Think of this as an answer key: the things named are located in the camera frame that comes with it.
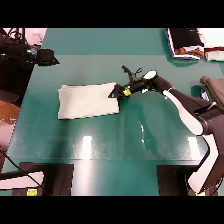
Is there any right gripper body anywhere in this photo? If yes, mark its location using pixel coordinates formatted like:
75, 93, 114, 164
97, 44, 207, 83
107, 83, 135, 100

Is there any white T-shirt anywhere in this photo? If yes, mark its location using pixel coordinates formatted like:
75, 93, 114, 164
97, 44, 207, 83
57, 81, 122, 121

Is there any brown garment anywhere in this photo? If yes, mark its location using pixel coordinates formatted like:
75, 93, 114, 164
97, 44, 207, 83
199, 75, 224, 108

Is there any red garment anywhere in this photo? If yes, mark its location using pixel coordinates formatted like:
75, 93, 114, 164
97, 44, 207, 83
203, 46, 224, 54

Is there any white garment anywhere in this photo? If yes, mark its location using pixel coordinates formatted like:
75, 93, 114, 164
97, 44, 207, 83
197, 28, 224, 50

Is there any black cable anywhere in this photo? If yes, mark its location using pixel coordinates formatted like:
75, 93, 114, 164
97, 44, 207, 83
0, 149, 38, 184

